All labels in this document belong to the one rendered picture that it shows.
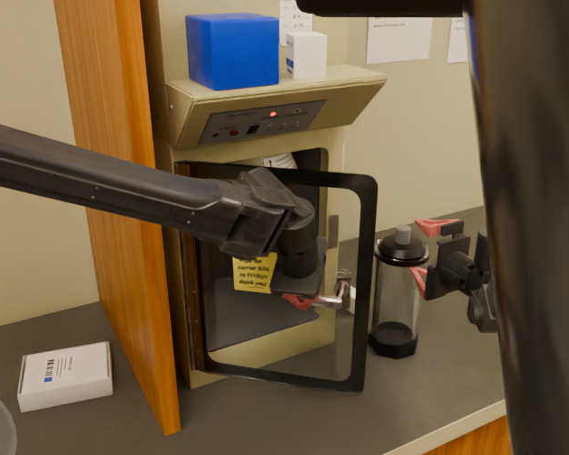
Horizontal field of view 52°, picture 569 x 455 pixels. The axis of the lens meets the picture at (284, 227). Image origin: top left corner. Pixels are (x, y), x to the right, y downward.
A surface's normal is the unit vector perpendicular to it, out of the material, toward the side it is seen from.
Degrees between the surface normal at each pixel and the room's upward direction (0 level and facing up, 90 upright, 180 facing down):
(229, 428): 0
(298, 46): 90
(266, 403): 0
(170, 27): 90
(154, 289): 90
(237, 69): 90
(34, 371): 0
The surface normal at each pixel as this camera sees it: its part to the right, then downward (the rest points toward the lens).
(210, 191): 0.26, -0.81
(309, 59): 0.23, 0.40
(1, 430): 0.44, -0.81
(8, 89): 0.48, 0.37
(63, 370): 0.00, -0.91
